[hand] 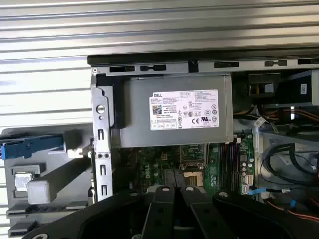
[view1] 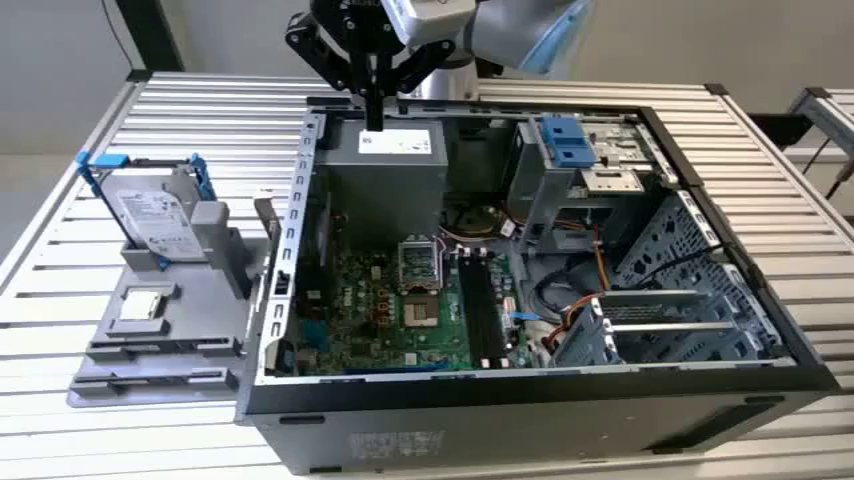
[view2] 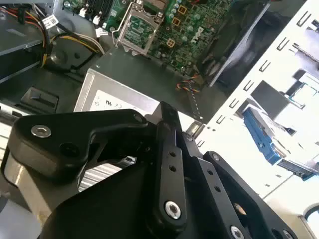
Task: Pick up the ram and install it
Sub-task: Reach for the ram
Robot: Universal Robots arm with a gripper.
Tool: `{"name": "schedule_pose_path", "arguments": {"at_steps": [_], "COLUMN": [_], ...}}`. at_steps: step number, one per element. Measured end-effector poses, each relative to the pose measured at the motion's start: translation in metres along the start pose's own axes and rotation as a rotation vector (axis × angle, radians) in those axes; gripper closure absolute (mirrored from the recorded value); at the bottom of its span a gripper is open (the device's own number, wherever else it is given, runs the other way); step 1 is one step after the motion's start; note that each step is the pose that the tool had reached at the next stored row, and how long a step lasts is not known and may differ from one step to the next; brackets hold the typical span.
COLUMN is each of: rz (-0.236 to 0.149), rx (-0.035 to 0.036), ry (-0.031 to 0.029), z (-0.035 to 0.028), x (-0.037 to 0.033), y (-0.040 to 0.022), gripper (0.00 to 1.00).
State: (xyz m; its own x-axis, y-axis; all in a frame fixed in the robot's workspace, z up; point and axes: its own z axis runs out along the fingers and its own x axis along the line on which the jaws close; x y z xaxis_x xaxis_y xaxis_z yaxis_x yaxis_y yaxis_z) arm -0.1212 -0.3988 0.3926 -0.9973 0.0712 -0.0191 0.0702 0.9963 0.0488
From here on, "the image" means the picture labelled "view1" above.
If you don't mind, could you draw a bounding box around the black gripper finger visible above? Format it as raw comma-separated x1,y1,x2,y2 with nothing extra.
375,38,457,132
284,14,377,132

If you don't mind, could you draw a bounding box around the black RAM slot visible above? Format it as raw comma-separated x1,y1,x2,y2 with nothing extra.
471,247,512,369
455,247,493,369

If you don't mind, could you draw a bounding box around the blue plastic drive latch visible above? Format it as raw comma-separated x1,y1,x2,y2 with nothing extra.
540,114,592,169

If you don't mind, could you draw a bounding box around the grey power supply unit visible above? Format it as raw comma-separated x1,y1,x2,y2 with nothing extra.
312,117,449,246

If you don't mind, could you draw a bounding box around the hard disk in blue carrier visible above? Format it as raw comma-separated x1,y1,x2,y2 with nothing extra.
74,152,220,271

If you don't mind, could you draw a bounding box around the green motherboard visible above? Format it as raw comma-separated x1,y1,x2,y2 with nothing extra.
292,239,535,376

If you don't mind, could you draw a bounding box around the CPU socket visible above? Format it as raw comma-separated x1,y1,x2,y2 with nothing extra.
399,292,445,329

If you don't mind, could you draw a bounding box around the grey plastic parts rack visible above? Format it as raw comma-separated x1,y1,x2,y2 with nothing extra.
65,199,275,409

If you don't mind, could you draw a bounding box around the silver CPU chip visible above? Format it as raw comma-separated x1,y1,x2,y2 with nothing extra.
117,288,166,322

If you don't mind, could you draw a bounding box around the grey perforated disk bay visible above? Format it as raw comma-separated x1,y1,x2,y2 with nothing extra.
549,287,799,369

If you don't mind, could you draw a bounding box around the open black PC case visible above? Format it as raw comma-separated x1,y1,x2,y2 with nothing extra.
232,94,842,476

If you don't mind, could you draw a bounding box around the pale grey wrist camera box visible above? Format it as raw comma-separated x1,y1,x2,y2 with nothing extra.
389,0,483,49

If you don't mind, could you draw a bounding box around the black vertical frame post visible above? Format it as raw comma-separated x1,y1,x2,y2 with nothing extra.
113,0,186,72

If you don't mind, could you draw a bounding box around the power supply wire bundle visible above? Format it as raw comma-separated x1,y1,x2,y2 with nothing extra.
439,199,521,244

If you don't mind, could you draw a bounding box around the metal socket cover frame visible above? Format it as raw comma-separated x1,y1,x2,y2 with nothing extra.
396,233,445,292

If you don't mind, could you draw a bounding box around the orange wire bundle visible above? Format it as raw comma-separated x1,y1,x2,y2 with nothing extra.
545,224,612,351

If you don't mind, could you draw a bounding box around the black clamp bracket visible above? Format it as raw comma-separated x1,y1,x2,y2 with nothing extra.
744,112,812,147

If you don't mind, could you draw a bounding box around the aluminium side table frame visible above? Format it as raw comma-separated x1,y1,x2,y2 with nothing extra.
786,87,854,151

